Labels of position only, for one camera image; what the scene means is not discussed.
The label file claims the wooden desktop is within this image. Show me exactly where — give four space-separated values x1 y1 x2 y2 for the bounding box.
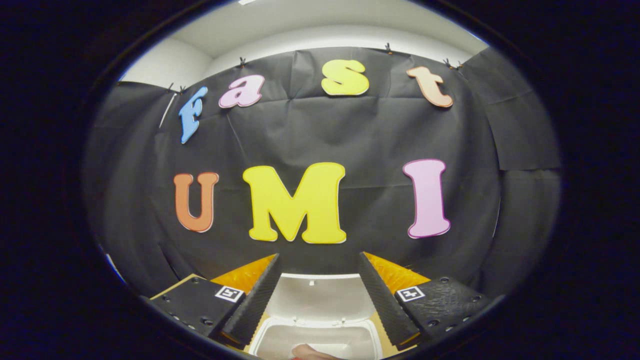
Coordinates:
150 273 401 358

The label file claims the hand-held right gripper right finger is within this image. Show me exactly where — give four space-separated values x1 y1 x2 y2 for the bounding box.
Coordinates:
358 251 493 349

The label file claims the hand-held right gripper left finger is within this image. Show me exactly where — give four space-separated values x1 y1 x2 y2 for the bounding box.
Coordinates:
150 253 282 347

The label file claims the white desktop garbage bin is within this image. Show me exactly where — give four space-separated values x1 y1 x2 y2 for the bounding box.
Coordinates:
248 272 384 360

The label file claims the black backdrop cloth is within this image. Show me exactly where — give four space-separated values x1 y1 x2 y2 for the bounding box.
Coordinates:
82 47 563 301

